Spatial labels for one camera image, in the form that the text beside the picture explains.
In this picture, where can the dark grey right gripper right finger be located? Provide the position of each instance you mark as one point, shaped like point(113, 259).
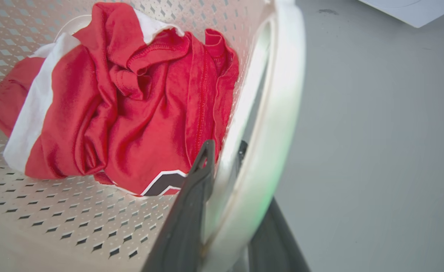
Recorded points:
point(273, 245)

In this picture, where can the red and white garment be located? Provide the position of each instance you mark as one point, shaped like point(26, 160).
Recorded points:
point(131, 113)

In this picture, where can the white perforated laundry basket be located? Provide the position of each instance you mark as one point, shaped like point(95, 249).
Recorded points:
point(82, 223)

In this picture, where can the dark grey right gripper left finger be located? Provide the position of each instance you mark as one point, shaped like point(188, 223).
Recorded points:
point(184, 226)

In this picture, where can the white sheet at corner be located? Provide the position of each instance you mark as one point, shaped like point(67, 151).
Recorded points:
point(414, 11)

